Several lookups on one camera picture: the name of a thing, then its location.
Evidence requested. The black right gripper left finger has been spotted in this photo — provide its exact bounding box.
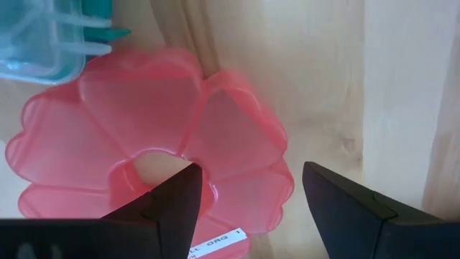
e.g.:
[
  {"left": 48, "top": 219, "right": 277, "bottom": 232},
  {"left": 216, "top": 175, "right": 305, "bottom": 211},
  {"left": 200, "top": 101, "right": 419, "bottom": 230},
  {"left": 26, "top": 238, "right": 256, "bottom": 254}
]
[{"left": 0, "top": 163, "right": 203, "bottom": 259}]

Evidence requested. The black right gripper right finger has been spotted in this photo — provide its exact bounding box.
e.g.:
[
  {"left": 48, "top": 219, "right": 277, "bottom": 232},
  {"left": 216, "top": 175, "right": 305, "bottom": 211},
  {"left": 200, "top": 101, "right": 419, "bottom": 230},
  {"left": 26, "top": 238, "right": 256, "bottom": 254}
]
[{"left": 302, "top": 161, "right": 460, "bottom": 259}]

